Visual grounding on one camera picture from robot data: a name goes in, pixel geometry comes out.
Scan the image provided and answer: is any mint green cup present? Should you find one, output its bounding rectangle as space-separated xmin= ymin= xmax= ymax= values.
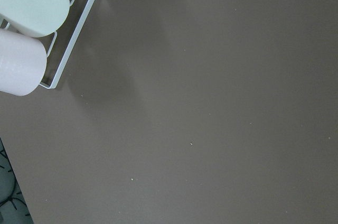
xmin=1 ymin=0 xmax=70 ymax=38

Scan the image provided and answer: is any pink cup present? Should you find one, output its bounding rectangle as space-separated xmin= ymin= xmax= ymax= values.
xmin=1 ymin=29 xmax=47 ymax=96

